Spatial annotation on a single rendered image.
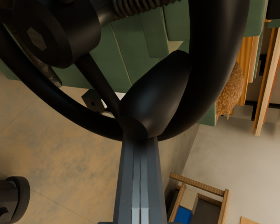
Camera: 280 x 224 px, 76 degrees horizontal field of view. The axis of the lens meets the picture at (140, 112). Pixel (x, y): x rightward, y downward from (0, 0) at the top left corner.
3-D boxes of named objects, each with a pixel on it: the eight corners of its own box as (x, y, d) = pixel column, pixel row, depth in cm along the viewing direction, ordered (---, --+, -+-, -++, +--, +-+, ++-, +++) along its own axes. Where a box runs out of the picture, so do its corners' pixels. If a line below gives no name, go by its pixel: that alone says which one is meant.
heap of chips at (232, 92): (216, 88, 33) (238, 90, 31) (230, 53, 41) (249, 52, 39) (216, 122, 39) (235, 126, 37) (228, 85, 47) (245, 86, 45)
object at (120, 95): (79, 97, 52) (99, 100, 48) (105, 74, 59) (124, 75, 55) (92, 118, 57) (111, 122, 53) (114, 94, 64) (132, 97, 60)
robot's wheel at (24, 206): (34, 174, 84) (9, 178, 92) (23, 173, 80) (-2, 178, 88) (27, 223, 76) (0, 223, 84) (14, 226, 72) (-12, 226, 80)
